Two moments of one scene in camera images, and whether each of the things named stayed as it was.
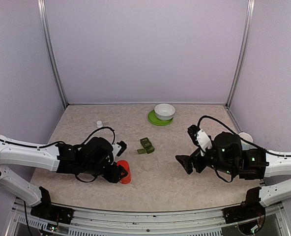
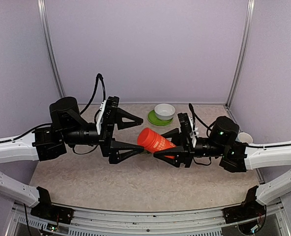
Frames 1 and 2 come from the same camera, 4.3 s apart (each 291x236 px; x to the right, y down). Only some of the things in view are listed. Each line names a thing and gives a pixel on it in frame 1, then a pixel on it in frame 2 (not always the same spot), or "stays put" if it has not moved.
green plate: [153, 118] stays put
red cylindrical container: [127, 179] to [153, 143]
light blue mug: [246, 145] stays put
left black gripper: [114, 177] to [109, 146]
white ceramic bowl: [164, 111] stays put
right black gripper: [188, 165] to [184, 154]
